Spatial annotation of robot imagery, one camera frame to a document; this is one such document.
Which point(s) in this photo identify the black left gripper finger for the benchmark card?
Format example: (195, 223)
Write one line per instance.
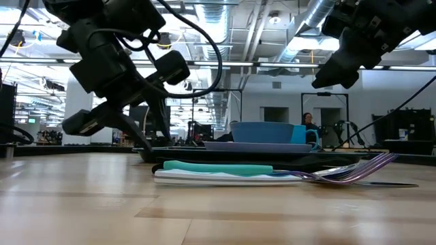
(136, 131)
(160, 115)

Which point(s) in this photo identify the lavender plate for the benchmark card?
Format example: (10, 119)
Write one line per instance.
(255, 147)

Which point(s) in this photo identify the blue bowl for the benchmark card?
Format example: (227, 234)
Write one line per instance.
(260, 132)

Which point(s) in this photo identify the cyan mug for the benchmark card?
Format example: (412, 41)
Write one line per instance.
(299, 134)

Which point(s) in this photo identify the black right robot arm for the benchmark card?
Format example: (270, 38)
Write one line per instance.
(429, 17)

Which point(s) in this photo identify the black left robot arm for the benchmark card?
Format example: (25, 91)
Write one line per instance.
(129, 13)

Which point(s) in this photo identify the dark green plastic tray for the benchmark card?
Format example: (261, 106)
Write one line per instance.
(170, 154)

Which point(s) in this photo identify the black cabinet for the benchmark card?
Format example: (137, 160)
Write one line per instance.
(408, 126)

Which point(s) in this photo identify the person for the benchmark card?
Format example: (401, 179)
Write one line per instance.
(308, 120)

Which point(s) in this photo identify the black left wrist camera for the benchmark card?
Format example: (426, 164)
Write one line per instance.
(172, 68)

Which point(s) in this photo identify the silver ventilation duct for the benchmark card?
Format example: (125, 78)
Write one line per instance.
(216, 20)
(316, 13)

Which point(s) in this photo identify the black frame stand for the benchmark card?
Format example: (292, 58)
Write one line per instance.
(323, 94)

